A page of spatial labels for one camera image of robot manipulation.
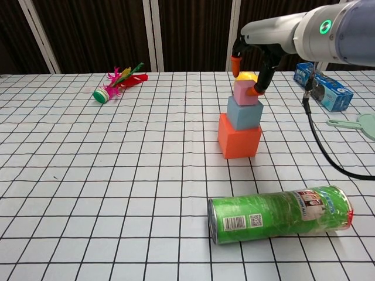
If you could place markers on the green chips can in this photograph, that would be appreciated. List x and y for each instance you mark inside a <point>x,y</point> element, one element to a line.
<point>263,216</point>

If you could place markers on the right robot hand silver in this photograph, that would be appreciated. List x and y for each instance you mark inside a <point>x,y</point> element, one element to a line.
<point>272,32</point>

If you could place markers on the orange foam cube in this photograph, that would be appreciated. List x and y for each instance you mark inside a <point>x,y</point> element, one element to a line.
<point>238,143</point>

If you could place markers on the dark folding screen white frame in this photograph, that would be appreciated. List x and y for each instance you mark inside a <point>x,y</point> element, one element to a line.
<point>88,29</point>

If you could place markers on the yellow ball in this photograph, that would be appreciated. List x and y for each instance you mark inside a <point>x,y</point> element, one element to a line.
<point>246,76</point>

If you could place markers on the colourful feather shuttlecock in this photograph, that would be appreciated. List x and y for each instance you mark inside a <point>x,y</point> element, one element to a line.
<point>102,95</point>

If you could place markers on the mint green hand brush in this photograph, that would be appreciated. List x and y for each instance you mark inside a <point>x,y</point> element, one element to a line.
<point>367,123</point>

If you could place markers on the pink foam cube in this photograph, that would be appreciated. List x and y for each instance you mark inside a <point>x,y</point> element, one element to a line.
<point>243,93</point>

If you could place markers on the blue foam cube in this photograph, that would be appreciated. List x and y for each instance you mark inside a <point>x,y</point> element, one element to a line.
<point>243,115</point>

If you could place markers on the white checked tablecloth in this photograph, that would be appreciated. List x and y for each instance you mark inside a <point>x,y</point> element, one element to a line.
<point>88,175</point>

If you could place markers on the blue cookie box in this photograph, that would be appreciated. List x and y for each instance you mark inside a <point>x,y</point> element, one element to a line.
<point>337,96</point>

